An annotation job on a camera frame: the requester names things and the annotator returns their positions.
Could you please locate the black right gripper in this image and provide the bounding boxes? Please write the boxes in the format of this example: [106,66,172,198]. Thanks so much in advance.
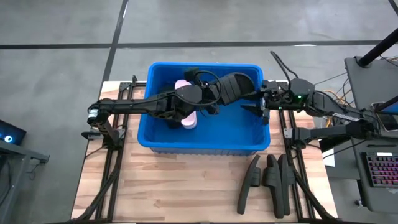
[241,80,292,126]

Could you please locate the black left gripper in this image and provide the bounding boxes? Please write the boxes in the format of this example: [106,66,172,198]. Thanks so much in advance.
[201,81,225,116]

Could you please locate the pink foam slide sandal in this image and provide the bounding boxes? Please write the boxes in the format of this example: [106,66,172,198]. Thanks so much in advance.
[174,79,198,130]

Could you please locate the blue plastic bin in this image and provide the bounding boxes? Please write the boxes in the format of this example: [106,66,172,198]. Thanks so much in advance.
[137,62,271,156]

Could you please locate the white paper sheet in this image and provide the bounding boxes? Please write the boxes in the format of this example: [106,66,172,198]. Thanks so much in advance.
[322,148,336,168]

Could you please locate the tablet with blue screen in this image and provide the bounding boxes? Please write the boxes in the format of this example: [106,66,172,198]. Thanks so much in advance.
[371,96,398,132]

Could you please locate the black pole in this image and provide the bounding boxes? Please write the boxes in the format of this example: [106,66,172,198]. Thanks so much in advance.
[356,27,398,68]

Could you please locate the backlit keyboard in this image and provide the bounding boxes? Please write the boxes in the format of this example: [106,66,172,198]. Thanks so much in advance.
[365,152,398,188]

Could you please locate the laptop with glowing screen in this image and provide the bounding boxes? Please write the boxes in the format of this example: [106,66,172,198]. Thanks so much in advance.
[0,119,27,146]

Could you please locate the dark grey desk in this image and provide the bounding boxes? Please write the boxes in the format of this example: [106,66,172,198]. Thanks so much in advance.
[0,139,50,224]

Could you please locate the black left wrist camera cable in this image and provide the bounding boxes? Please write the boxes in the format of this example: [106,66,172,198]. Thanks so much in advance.
[192,70,222,107]

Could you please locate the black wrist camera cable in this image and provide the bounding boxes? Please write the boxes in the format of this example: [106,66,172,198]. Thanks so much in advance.
[269,50,299,82]
[192,70,222,107]

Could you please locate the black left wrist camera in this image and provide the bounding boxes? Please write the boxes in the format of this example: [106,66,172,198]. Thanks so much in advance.
[183,67,200,82]

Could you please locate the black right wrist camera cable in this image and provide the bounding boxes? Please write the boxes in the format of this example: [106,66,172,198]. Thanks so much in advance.
[269,50,299,82]

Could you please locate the orange cable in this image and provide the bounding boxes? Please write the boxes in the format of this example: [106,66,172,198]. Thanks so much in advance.
[323,88,352,108]

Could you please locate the black aluminium frame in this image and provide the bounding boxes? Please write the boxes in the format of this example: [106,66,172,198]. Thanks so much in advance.
[278,79,338,222]
[72,75,147,222]

